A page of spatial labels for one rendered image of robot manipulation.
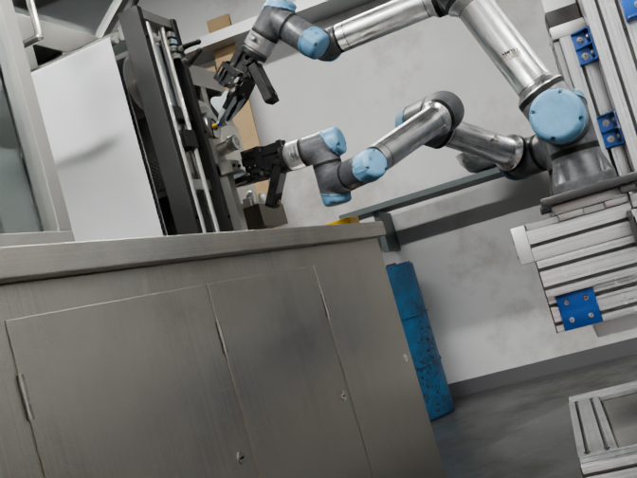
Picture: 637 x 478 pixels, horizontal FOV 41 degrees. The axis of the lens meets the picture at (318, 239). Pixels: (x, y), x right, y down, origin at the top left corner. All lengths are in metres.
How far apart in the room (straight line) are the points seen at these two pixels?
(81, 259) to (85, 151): 0.88
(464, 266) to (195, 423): 3.65
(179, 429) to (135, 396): 0.11
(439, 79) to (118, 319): 3.90
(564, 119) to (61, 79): 1.14
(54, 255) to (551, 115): 1.18
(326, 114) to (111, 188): 3.19
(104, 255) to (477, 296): 3.82
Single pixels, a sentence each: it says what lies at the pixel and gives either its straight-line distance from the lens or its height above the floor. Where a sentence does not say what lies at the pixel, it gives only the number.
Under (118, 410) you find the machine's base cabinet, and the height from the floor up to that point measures 0.67.
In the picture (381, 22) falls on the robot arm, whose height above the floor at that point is 1.37.
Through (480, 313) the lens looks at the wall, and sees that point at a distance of 4.92.
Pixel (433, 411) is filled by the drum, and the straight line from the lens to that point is 4.42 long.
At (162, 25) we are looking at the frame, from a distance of 2.00.
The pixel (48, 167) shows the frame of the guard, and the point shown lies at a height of 1.03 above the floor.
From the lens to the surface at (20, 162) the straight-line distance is 1.29.
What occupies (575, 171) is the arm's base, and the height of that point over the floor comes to 0.86.
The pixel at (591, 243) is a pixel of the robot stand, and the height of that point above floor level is 0.69.
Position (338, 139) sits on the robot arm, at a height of 1.11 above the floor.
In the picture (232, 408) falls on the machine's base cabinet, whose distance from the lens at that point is 1.48.
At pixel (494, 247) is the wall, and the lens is 4.90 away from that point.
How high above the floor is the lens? 0.74
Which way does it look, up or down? 4 degrees up
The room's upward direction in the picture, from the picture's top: 16 degrees counter-clockwise
